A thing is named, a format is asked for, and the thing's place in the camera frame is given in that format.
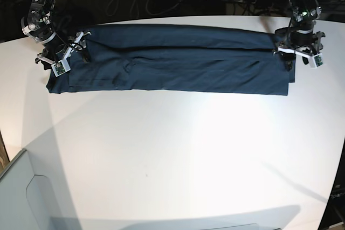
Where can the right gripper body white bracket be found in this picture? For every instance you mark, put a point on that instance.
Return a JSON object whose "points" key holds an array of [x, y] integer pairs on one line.
{"points": [[60, 51]]}

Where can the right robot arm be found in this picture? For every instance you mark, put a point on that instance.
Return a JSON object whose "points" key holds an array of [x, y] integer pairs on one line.
{"points": [[49, 27]]}

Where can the dark blue T-shirt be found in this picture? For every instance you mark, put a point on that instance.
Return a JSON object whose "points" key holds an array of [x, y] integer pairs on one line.
{"points": [[176, 57]]}

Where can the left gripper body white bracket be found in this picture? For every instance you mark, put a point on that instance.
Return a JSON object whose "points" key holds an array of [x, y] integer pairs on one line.
{"points": [[303, 43]]}

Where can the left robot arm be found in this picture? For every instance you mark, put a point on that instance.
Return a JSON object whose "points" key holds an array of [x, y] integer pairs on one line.
{"points": [[304, 14]]}

